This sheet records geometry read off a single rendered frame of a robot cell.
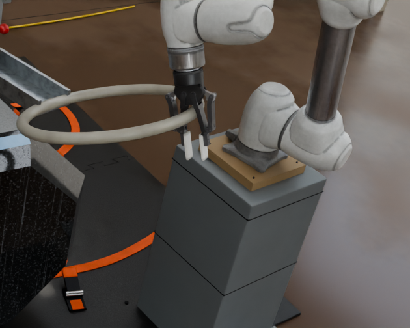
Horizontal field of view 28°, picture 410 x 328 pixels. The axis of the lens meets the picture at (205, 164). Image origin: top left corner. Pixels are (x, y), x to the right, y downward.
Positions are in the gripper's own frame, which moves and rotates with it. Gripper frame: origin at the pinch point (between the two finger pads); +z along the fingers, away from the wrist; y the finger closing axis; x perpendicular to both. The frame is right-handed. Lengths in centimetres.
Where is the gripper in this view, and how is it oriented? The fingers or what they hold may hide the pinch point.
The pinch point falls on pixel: (196, 146)
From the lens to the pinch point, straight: 207.9
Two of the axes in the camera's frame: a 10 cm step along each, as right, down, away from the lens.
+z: 1.0, 9.4, 3.2
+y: -9.3, -0.3, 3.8
